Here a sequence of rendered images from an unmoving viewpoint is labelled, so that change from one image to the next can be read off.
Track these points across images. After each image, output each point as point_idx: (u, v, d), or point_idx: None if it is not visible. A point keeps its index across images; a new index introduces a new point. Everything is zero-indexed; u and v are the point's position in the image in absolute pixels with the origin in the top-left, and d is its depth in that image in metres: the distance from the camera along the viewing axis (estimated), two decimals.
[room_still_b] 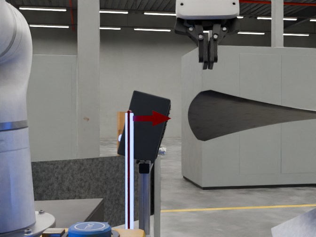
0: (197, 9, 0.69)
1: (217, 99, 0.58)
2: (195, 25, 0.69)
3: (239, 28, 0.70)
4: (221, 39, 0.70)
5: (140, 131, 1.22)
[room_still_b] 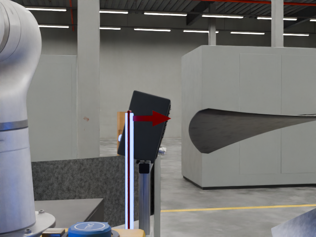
0: None
1: None
2: None
3: None
4: None
5: (140, 131, 1.22)
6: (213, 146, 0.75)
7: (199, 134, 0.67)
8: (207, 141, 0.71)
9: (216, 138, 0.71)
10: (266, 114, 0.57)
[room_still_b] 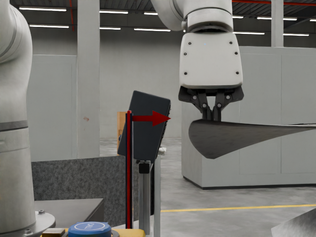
0: (201, 78, 0.69)
1: None
2: (199, 94, 0.70)
3: (242, 96, 0.70)
4: (225, 106, 0.71)
5: (140, 131, 1.22)
6: (218, 153, 0.77)
7: (201, 141, 0.70)
8: (210, 147, 0.74)
9: (219, 145, 0.74)
10: (258, 124, 0.59)
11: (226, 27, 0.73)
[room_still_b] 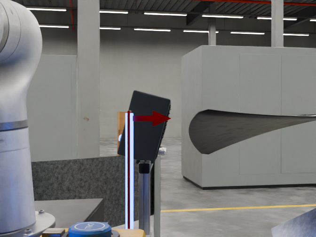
0: None
1: None
2: None
3: None
4: None
5: (140, 131, 1.22)
6: None
7: None
8: None
9: None
10: None
11: None
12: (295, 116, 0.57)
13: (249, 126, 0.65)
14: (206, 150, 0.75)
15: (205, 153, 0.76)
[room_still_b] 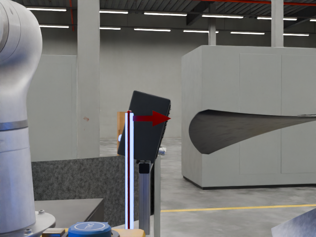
0: None
1: None
2: None
3: None
4: None
5: (140, 131, 1.22)
6: None
7: None
8: None
9: None
10: None
11: None
12: (295, 116, 0.57)
13: (249, 126, 0.65)
14: (206, 150, 0.75)
15: (205, 153, 0.76)
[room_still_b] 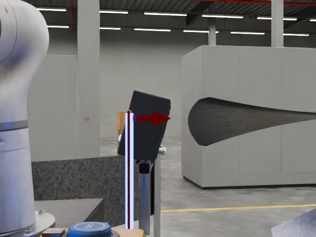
0: None
1: None
2: None
3: None
4: None
5: (140, 131, 1.22)
6: None
7: None
8: None
9: None
10: None
11: None
12: (295, 111, 0.57)
13: (248, 119, 0.65)
14: (203, 142, 0.75)
15: (203, 144, 0.76)
